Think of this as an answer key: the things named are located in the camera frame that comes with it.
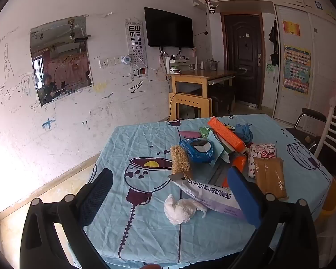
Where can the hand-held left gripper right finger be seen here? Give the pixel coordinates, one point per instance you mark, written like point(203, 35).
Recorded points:
point(243, 199)

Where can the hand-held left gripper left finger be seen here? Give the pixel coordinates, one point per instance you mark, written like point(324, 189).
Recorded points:
point(96, 193)

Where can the small orange packet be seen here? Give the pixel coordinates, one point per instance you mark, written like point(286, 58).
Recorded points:
point(239, 162)

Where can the polka dot tissue pack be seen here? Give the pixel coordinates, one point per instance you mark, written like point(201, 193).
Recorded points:
point(261, 154)

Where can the pale teal paper sleeve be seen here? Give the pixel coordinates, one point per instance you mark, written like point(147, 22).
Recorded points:
point(217, 148)

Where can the blue plastic wrapper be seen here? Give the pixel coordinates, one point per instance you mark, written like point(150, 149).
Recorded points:
point(193, 152)

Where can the yellow bin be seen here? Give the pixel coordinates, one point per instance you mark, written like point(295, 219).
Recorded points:
point(330, 199)

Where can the brown biscuit packet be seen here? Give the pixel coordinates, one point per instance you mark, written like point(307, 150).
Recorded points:
point(271, 176)

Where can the purple and white foil packet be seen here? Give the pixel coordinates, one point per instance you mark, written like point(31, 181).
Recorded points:
point(207, 196)

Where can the crumpled white tissue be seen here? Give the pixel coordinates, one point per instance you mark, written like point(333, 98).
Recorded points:
point(179, 208)

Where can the blue cloth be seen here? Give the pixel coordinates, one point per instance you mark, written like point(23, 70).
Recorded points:
point(245, 133)

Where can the long orange box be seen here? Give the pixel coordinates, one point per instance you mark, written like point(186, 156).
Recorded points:
point(226, 134)

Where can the light blue printed tablecloth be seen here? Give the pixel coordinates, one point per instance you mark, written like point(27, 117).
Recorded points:
point(145, 143)

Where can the dry instant noodle block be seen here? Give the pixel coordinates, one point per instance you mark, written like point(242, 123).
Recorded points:
point(180, 159)

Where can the green packet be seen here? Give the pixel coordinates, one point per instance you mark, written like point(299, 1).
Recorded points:
point(205, 131)

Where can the pink oval case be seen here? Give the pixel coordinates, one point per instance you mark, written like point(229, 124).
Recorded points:
point(189, 134)

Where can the dark brown leather armchair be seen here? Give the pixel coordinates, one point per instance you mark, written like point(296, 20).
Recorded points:
point(302, 137)

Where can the white chair with orange seat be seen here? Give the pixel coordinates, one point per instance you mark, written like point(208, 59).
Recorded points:
point(323, 134)

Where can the dark brown stool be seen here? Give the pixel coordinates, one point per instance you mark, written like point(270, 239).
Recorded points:
point(224, 98)

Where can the wooden desk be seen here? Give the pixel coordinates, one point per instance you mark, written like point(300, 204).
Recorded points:
point(201, 75)

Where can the white plug adapter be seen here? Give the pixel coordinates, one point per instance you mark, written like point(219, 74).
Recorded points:
point(126, 60)

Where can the white bottle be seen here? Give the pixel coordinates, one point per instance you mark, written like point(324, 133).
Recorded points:
point(202, 65)

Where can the dark brown door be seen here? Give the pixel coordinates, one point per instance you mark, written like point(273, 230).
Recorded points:
point(242, 58)

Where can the white desktop shelf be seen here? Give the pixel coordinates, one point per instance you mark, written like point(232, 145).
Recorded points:
point(182, 61)

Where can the eye chart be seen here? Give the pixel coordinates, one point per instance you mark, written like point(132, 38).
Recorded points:
point(135, 42)

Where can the hanging dark bag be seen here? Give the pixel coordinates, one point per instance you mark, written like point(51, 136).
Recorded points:
point(273, 39)

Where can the small yellow red poster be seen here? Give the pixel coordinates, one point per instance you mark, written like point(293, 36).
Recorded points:
point(291, 28)

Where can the white wall outlet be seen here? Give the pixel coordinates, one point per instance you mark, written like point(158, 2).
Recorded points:
point(109, 62)

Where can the wall mirror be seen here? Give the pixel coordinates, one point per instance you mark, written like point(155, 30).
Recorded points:
point(61, 61)

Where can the colourful grid wall poster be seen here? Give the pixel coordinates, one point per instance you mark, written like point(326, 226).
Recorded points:
point(296, 70)

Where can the black wall television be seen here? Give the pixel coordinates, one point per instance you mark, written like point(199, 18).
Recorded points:
point(169, 28)

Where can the white security camera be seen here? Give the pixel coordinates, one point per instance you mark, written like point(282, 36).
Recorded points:
point(212, 9)

